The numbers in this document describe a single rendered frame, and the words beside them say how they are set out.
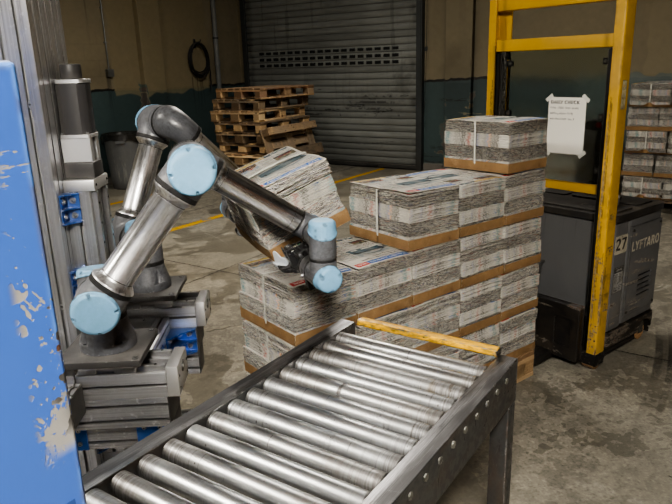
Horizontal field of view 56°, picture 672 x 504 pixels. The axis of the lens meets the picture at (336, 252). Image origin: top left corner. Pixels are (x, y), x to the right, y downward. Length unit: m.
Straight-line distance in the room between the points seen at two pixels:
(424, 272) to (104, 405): 1.34
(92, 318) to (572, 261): 2.63
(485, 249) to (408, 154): 7.01
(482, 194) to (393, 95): 7.16
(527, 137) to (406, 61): 6.85
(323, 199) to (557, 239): 1.91
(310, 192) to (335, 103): 8.45
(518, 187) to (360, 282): 0.96
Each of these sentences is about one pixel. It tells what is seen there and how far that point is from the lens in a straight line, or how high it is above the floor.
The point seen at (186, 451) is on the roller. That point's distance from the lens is 1.40.
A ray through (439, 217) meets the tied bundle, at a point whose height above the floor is 0.95.
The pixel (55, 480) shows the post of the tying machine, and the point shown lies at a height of 1.35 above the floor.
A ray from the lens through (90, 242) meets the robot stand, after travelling 2.01.
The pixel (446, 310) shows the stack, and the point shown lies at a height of 0.53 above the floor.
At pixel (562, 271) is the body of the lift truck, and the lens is 3.68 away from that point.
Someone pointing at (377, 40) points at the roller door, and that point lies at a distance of 10.00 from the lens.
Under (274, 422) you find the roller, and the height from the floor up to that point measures 0.79.
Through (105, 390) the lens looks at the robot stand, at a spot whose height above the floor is 0.71.
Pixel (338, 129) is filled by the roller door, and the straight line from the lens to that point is 10.44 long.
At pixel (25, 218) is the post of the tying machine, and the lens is 0.31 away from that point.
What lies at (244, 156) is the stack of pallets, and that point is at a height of 0.41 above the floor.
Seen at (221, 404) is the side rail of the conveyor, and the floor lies 0.80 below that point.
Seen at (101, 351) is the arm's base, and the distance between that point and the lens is 1.83.
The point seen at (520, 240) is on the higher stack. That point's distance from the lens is 3.08.
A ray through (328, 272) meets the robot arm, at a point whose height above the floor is 1.02.
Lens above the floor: 1.54
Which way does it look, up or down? 16 degrees down
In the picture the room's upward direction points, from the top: 2 degrees counter-clockwise
